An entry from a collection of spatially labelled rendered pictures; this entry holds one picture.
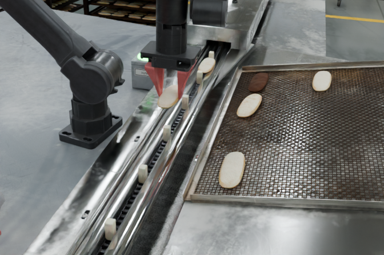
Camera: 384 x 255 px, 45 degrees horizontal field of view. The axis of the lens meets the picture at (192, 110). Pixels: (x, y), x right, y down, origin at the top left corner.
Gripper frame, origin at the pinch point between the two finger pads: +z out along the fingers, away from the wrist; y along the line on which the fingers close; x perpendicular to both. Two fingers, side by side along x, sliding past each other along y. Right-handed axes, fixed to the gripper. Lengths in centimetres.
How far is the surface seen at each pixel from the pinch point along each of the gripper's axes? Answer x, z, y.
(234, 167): -18.3, 1.7, 16.0
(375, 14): 418, 92, 96
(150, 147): -8.2, 7.7, -1.3
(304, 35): 78, 11, 25
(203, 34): 45.3, 3.4, -3.6
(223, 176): -20.8, 2.0, 14.6
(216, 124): -3.2, 3.5, 10.1
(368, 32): 353, 92, 85
